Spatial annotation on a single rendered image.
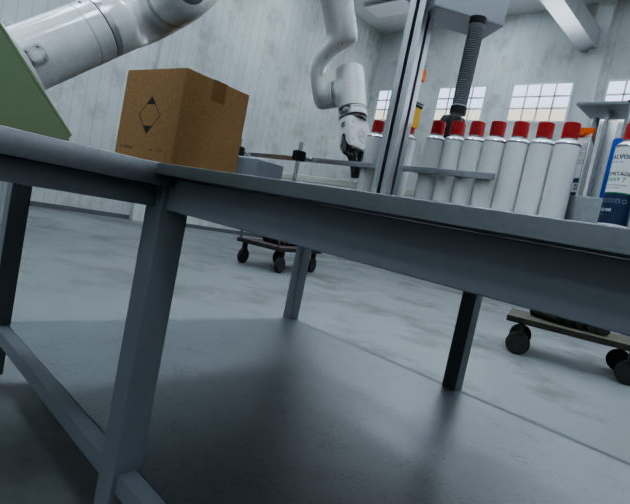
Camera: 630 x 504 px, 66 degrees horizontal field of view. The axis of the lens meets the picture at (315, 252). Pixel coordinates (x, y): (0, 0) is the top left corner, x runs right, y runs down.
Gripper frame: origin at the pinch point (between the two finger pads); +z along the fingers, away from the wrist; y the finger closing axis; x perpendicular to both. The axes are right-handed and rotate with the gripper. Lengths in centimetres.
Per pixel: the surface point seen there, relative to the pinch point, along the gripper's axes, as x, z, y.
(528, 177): -47.4, 15.2, -2.5
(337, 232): -43, 33, -61
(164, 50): 694, -503, 334
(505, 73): 293, -522, 967
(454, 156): -31.0, 5.4, -1.8
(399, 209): -55, 33, -65
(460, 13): -41.3, -21.5, -13.1
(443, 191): -27.4, 13.3, -2.2
